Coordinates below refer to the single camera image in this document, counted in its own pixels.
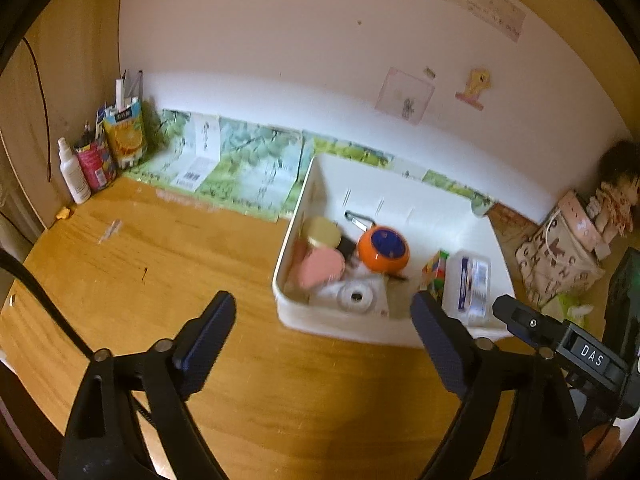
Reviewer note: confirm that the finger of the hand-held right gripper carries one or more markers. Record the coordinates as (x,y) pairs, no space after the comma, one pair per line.
(530,322)

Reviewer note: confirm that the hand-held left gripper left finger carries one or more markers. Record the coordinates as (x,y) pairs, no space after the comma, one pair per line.
(207,345)

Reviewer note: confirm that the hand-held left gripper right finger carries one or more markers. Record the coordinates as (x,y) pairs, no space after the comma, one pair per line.
(440,345)

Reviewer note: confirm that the clear plastic box with label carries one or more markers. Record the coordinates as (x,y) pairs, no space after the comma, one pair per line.
(467,285)

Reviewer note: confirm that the colourful puzzle cube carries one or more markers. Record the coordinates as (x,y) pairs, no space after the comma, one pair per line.
(434,272)

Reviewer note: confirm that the white digital camera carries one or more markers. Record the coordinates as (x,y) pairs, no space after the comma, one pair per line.
(355,297)

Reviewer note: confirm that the orange round tape measure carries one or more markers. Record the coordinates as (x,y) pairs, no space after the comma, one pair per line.
(382,250)

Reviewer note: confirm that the black car key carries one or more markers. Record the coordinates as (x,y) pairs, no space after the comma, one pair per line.
(347,252)

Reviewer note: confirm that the pink stitched pouch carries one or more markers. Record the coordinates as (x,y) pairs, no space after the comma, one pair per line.
(322,266)

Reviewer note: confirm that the white plastic storage bin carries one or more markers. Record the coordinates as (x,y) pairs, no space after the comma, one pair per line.
(400,195)

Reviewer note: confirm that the gold round compact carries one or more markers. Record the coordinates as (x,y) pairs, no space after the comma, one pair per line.
(324,231)

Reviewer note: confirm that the green tissue packet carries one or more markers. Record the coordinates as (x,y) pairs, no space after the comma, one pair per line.
(567,305)

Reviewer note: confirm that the printed beige fabric bag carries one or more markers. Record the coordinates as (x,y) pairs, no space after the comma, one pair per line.
(555,260)

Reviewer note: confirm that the clear tape strip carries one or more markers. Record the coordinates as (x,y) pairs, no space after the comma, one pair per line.
(110,231)

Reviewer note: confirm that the brown-haired doll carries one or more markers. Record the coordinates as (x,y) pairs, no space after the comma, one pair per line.
(617,195)

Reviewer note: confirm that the green leaf-print paper mat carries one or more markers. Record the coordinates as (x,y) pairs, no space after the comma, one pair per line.
(245,160)

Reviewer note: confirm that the small yellow object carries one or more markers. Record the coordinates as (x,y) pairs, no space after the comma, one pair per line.
(63,213)

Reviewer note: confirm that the white spray bottle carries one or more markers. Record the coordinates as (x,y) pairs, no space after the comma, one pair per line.
(75,175)

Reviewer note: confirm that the pale pink drawing sticker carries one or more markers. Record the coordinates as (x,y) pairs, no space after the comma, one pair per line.
(404,94)

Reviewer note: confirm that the white tube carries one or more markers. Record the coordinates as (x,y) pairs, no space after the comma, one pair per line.
(120,94)

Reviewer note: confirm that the long paper strip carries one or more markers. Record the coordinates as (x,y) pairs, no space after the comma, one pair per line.
(490,7)

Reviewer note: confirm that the yellow figure wall sticker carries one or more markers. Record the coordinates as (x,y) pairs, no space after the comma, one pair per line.
(474,85)

